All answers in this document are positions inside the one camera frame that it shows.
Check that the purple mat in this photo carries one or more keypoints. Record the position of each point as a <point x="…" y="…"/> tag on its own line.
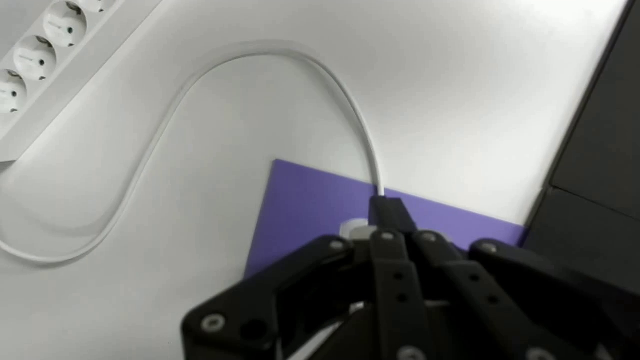
<point x="307" y="201"/>

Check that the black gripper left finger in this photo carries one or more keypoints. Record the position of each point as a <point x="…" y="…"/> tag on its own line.
<point x="267" y="300"/>

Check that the large black box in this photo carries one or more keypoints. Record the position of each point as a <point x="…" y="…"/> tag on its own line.
<point x="600" y="167"/>

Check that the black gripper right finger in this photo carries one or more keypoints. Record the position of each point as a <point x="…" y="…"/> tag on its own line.
<point x="520" y="300"/>

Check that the white power strip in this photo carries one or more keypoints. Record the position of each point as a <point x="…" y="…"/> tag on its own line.
<point x="46" y="52"/>

